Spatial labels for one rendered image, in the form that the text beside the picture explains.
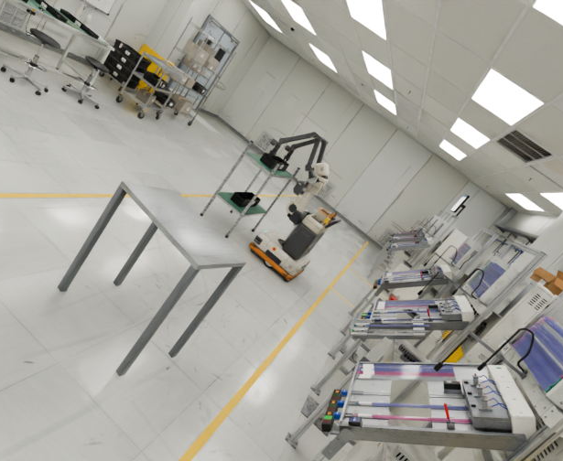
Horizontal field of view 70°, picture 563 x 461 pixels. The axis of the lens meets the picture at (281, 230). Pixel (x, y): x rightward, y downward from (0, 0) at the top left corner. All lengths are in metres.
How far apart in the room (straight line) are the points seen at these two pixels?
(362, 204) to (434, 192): 2.00
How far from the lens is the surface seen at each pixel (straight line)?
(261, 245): 4.83
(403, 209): 11.91
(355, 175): 12.01
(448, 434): 1.91
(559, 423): 1.88
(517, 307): 3.28
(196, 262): 2.01
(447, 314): 3.27
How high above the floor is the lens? 1.65
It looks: 15 degrees down
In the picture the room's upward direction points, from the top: 37 degrees clockwise
